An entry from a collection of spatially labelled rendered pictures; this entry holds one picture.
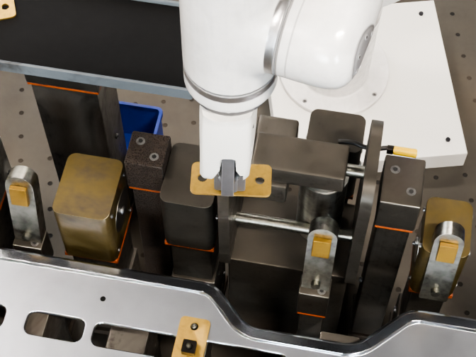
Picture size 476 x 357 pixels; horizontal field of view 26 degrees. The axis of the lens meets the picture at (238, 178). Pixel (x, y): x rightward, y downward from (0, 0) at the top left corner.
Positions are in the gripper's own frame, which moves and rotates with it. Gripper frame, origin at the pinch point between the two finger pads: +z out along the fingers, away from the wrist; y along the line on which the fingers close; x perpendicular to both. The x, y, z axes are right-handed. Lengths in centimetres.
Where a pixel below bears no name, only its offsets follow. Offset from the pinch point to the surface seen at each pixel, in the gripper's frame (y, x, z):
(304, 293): -0.2, 9.5, 30.4
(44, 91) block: -24.6, -26.1, 22.9
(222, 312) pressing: 3.5, -0.8, 29.2
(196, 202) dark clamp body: -7.7, -4.6, 21.5
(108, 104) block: -26.7, -18.3, 28.4
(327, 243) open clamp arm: -2.3, 11.6, 20.2
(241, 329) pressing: 5.7, 1.8, 29.0
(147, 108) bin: -42, -16, 51
